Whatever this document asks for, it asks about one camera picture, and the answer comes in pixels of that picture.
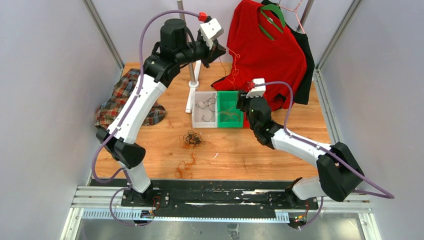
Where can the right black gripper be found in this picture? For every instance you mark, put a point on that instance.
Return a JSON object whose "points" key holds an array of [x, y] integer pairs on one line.
{"points": [[242, 100]]}

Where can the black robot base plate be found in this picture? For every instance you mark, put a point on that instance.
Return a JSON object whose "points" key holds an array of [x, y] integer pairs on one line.
{"points": [[216, 199]]}

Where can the aluminium frame rail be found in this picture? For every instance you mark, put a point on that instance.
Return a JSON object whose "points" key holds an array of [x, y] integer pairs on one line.
{"points": [[94, 215]]}

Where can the green clothes hanger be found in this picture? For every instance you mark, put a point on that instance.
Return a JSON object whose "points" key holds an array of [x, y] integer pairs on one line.
{"points": [[277, 13]]}

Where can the red plastic bin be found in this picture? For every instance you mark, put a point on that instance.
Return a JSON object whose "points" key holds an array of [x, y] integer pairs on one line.
{"points": [[246, 124]]}

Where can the pink wire hanger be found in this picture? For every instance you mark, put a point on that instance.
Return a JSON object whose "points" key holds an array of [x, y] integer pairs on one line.
{"points": [[292, 11]]}

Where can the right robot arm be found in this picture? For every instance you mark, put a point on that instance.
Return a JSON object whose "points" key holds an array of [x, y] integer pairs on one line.
{"points": [[338, 171]]}

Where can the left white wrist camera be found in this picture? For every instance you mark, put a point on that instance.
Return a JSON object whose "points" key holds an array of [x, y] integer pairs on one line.
{"points": [[211, 30]]}

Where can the plaid flannel shirt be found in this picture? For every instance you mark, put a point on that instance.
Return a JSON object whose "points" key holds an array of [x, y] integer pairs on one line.
{"points": [[109, 110]]}

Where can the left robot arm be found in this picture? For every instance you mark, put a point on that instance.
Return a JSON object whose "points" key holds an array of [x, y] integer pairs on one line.
{"points": [[176, 47]]}

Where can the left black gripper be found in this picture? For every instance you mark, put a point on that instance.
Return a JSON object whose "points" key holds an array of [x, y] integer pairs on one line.
{"points": [[213, 53]]}

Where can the green plastic bin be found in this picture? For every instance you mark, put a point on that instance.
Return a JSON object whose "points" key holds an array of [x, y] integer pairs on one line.
{"points": [[227, 114]]}

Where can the black t-shirt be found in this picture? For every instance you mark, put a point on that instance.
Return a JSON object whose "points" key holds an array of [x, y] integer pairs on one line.
{"points": [[287, 58]]}

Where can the white rack base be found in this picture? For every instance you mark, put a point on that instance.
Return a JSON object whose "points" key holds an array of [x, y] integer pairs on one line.
{"points": [[192, 89]]}

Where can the red t-shirt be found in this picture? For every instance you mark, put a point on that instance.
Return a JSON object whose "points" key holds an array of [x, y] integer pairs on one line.
{"points": [[242, 44]]}

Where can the right silver rack pole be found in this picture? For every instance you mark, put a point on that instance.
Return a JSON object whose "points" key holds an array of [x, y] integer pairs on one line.
{"points": [[304, 16]]}

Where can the white plastic bin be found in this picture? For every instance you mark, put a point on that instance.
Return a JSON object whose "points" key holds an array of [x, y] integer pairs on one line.
{"points": [[204, 109]]}

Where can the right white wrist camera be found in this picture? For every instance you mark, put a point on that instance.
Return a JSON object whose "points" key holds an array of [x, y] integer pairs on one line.
{"points": [[256, 88]]}

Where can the silver rack pole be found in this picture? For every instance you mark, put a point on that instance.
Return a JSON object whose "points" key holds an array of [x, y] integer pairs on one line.
{"points": [[304, 16], [192, 81]]}

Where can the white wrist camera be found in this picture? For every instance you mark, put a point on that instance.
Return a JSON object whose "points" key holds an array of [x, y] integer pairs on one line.
{"points": [[211, 30], [256, 88]]}

